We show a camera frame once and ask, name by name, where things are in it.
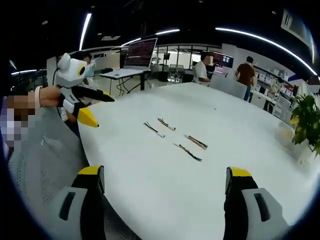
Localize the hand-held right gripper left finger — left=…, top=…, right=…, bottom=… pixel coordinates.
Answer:
left=47, top=164, right=106, bottom=240

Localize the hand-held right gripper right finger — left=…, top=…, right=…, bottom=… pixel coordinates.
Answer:
left=223, top=166, right=292, bottom=240

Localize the white-tipped JST connector with wires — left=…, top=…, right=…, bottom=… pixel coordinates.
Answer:
left=143, top=121, right=166, bottom=139
left=157, top=117, right=178, bottom=132

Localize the beige JST connector with wires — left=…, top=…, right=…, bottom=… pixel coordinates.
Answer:
left=183, top=134, right=209, bottom=151
left=173, top=142, right=203, bottom=163

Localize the person's left hand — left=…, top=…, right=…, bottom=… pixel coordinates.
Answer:
left=39, top=86, right=63, bottom=109

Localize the white folding table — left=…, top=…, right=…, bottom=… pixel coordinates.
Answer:
left=99, top=67, right=152, bottom=97

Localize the short ceiling light strip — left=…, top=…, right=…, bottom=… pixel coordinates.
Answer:
left=78, top=12, right=93, bottom=51

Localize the white wristband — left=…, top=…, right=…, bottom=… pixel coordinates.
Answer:
left=34, top=85, right=43, bottom=110

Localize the grey mesh office chair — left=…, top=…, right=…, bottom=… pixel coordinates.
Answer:
left=7, top=104, right=145, bottom=240

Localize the laptop on stand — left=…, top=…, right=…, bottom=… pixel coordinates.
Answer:
left=123, top=37, right=159, bottom=70

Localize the green potted plant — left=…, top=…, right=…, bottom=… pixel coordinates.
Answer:
left=289, top=94, right=320, bottom=154

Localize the grey chair backrest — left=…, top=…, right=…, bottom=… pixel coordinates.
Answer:
left=208, top=74, right=248, bottom=101

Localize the shelf with white boxes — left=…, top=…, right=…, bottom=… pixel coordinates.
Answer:
left=254, top=63, right=301, bottom=101

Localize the long ceiling light strip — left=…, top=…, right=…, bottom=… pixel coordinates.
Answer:
left=214, top=26, right=318, bottom=76

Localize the ceiling air conditioner unit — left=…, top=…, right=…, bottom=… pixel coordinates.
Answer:
left=280, top=7, right=315, bottom=50

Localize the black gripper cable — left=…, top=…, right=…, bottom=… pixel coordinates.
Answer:
left=51, top=56, right=62, bottom=87

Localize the red wall screen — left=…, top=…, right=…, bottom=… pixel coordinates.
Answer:
left=211, top=51, right=235, bottom=69

